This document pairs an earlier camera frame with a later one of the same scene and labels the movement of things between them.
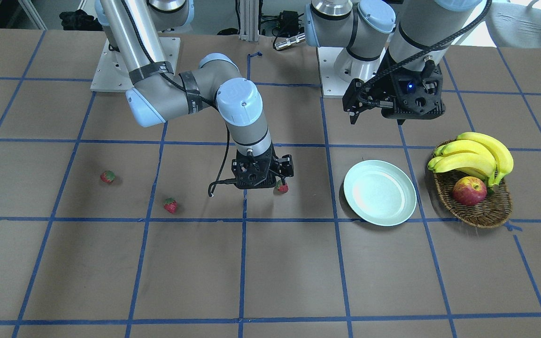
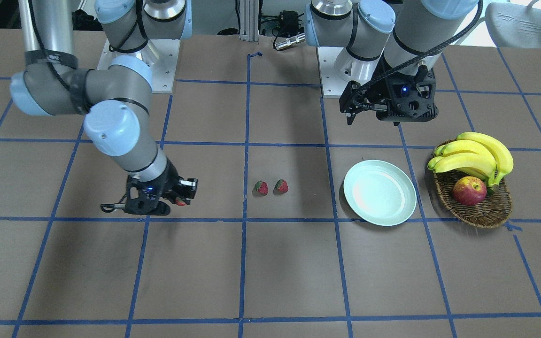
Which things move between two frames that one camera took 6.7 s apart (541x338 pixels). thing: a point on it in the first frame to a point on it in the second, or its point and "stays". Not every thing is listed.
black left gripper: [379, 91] stays
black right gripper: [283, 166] to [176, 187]
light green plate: [380, 192] stays
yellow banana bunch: [474, 153] stays
